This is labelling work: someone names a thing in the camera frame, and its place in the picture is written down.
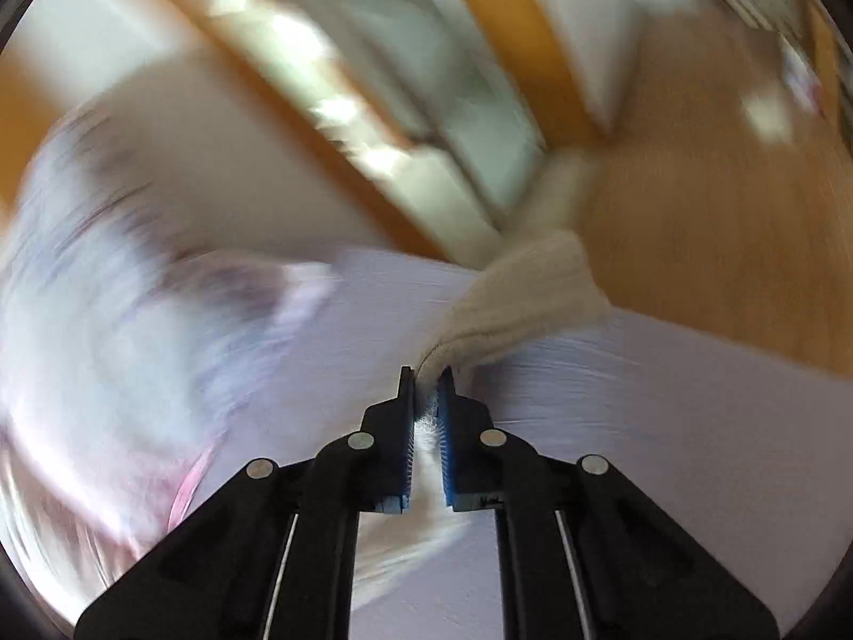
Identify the wooden white wardrobe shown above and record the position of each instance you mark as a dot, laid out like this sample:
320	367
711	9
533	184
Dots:
444	114

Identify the lavender bed sheet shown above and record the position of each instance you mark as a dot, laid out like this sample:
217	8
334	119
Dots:
749	453

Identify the pink tree-print pillow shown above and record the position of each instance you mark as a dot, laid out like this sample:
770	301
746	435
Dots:
128	345

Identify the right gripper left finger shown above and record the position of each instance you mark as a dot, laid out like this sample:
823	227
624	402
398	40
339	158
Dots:
271	553

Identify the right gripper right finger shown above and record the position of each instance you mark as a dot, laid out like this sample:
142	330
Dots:
584	553

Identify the cream cable-knit sweater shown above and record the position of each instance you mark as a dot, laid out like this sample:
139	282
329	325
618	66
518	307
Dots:
540	284

